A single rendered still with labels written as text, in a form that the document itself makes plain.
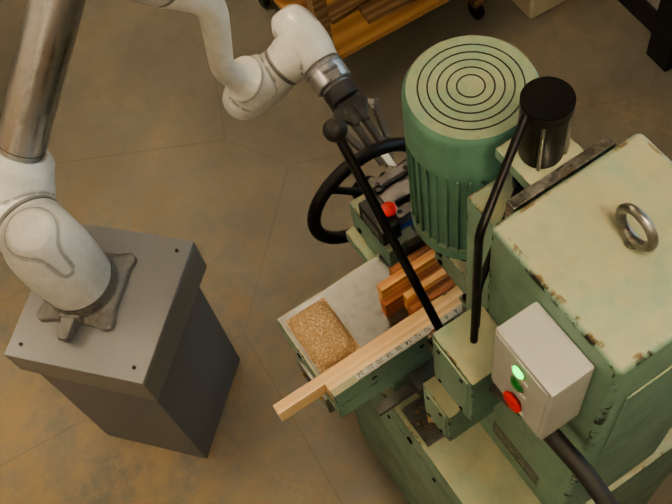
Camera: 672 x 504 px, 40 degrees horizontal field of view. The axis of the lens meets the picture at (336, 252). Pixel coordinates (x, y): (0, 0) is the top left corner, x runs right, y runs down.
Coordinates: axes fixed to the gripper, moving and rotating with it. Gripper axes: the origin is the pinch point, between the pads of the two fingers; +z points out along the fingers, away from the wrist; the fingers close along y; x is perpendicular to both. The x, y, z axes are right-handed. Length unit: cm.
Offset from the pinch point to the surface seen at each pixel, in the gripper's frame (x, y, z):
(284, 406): -32, -49, 32
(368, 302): -25.2, -25.2, 24.8
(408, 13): 80, 56, -51
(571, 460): -79, -24, 58
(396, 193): -30.8, -10.6, 11.3
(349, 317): -25.3, -29.7, 25.2
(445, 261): -41, -13, 27
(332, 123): -72, -24, 4
